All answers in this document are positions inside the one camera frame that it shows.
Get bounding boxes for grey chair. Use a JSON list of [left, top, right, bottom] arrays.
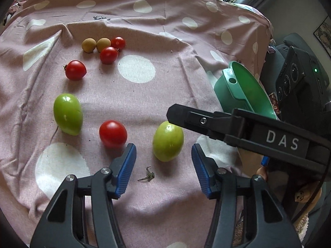
[[269, 32, 311, 65]]

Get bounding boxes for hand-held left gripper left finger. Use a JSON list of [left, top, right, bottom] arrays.
[[30, 143, 137, 248]]

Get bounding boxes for dried green tomato calyx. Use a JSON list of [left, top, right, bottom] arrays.
[[138, 167, 156, 182]]

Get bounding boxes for small red cherry tomato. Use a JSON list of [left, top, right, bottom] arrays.
[[100, 46, 119, 65], [110, 37, 126, 50]]

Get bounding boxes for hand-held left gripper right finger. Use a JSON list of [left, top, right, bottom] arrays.
[[191, 143, 303, 248]]

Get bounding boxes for green unripe tomato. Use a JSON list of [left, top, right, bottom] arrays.
[[53, 93, 84, 136], [152, 121, 185, 162]]

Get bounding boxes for crumpled pink clothes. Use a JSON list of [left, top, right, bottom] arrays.
[[6, 0, 34, 14]]

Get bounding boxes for pink polka-dot blanket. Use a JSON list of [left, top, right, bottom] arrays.
[[0, 0, 275, 248]]

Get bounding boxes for medium red tomato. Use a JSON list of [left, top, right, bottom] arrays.
[[99, 120, 128, 149]]

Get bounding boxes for brown longan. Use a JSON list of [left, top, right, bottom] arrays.
[[82, 38, 97, 53], [96, 38, 112, 53]]

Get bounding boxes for red tomato with stem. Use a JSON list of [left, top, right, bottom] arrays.
[[63, 60, 87, 81]]

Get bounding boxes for green plastic bowl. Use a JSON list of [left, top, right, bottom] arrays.
[[213, 61, 281, 121]]

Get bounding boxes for framed wall picture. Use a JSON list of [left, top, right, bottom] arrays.
[[313, 15, 331, 55]]

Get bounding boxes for light blue pillow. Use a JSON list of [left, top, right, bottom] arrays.
[[240, 4, 264, 14]]

